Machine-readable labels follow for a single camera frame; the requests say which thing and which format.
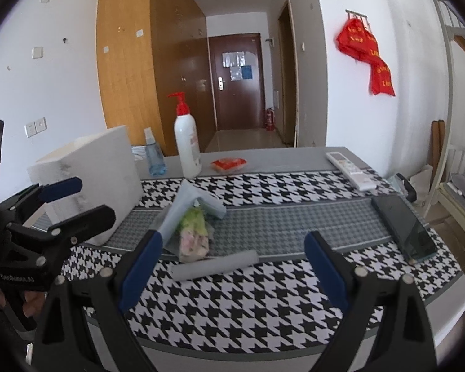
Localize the red hanging bags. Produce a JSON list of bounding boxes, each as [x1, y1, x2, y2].
[[336, 18, 396, 97]]

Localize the blue spray bottle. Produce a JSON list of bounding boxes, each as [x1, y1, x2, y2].
[[144, 128, 167, 176]]

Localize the white pump lotion bottle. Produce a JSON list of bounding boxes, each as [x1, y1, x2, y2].
[[169, 92, 202, 179]]

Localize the dark brown entrance door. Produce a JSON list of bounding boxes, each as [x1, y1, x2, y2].
[[208, 33, 265, 131]]

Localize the metal bunk bed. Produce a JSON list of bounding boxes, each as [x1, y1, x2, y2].
[[423, 0, 465, 233]]

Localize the light blue face mask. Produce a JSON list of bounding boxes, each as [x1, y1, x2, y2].
[[156, 179, 228, 256]]

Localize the red snack packet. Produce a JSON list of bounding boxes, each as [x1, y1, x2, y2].
[[211, 158, 248, 174]]

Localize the white remote control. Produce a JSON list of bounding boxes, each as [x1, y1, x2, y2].
[[326, 151, 377, 192]]

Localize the black smartphone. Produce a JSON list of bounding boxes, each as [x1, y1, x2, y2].
[[371, 195, 438, 265]]

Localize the red fire extinguisher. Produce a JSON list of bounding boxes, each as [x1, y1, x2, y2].
[[265, 108, 275, 131]]

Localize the person left hand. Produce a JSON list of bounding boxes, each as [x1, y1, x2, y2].
[[0, 282, 48, 320]]

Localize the white styrofoam box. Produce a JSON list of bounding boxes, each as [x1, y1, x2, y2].
[[27, 126, 144, 246]]

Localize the houndstooth table cloth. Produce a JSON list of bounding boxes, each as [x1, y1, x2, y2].
[[34, 168, 464, 355]]

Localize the wooden wardrobe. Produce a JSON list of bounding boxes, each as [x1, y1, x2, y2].
[[96, 0, 216, 155]]

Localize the grey sock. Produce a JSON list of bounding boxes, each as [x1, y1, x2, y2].
[[170, 250, 259, 281]]

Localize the green plastic bag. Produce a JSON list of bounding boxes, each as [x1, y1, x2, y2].
[[178, 206, 209, 263]]

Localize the wooden slats against wall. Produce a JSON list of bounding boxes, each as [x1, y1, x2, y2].
[[429, 120, 445, 171]]

